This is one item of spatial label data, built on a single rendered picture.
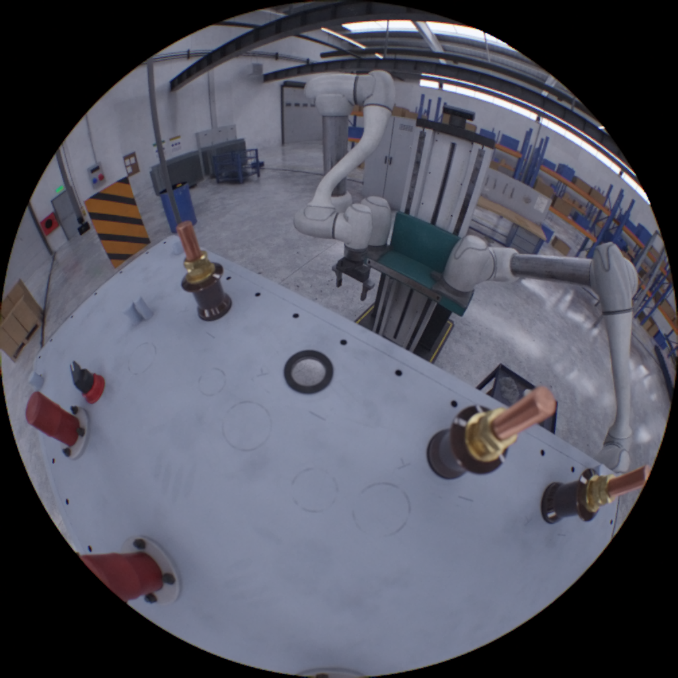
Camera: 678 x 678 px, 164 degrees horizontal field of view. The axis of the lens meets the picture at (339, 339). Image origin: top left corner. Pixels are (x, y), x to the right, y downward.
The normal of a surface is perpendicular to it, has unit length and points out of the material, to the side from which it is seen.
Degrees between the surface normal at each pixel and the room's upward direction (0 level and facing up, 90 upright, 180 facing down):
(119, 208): 90
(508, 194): 90
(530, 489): 0
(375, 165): 90
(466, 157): 90
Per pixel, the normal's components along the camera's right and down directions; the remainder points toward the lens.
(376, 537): 0.05, -0.61
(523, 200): -0.55, 0.65
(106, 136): 0.84, 0.46
